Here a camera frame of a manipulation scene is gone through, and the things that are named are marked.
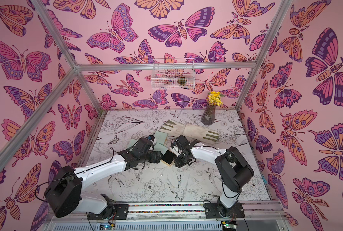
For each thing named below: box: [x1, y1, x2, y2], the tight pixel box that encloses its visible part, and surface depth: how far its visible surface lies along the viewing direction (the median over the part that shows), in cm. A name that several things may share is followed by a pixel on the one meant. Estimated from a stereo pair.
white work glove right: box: [182, 124, 220, 142], surface depth 108 cm
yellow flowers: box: [205, 90, 225, 107], surface depth 96 cm
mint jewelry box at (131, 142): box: [126, 138, 138, 149], surface depth 102 cm
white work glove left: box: [158, 118, 198, 141], surface depth 109 cm
